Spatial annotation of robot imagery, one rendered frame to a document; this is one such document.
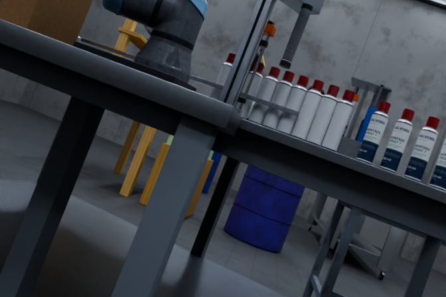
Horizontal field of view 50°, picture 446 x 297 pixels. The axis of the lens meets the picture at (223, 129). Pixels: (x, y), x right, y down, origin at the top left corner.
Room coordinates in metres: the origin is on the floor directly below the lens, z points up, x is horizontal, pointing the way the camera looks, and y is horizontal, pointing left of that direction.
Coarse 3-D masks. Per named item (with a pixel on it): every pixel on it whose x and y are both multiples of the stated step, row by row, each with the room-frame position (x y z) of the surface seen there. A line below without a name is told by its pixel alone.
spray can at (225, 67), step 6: (234, 54) 1.67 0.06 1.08; (228, 60) 1.67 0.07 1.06; (222, 66) 1.67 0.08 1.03; (228, 66) 1.66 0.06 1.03; (222, 72) 1.66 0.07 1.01; (228, 72) 1.66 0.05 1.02; (216, 78) 1.68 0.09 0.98; (222, 78) 1.66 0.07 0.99; (222, 84) 1.66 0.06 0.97; (216, 90) 1.66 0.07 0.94; (210, 96) 1.67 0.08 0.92; (216, 96) 1.66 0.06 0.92
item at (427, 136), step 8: (432, 120) 1.45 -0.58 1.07; (424, 128) 1.46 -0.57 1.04; (432, 128) 1.45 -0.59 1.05; (424, 136) 1.45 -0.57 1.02; (432, 136) 1.44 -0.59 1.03; (416, 144) 1.47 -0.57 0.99; (424, 144) 1.44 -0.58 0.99; (432, 144) 1.45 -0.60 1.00; (416, 152) 1.45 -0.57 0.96; (424, 152) 1.44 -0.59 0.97; (416, 160) 1.45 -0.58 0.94; (424, 160) 1.44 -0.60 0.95; (408, 168) 1.46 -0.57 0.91; (416, 168) 1.44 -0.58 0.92; (424, 168) 1.45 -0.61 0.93; (408, 176) 1.45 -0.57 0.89; (416, 176) 1.44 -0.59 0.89
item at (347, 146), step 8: (376, 96) 1.67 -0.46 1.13; (360, 104) 1.61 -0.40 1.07; (376, 104) 1.56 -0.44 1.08; (352, 128) 1.62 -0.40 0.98; (360, 128) 1.63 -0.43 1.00; (344, 144) 1.56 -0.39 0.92; (352, 144) 1.56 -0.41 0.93; (360, 144) 1.55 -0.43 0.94; (344, 152) 1.56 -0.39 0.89; (352, 152) 1.55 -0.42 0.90
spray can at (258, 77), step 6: (258, 66) 1.64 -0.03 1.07; (252, 72) 1.63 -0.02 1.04; (258, 72) 1.64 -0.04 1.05; (258, 78) 1.63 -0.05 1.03; (246, 84) 1.64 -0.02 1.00; (252, 84) 1.63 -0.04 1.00; (258, 84) 1.64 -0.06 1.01; (252, 90) 1.63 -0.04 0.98; (246, 102) 1.63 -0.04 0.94; (252, 102) 1.64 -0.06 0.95; (246, 108) 1.63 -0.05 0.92; (246, 114) 1.64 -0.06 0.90
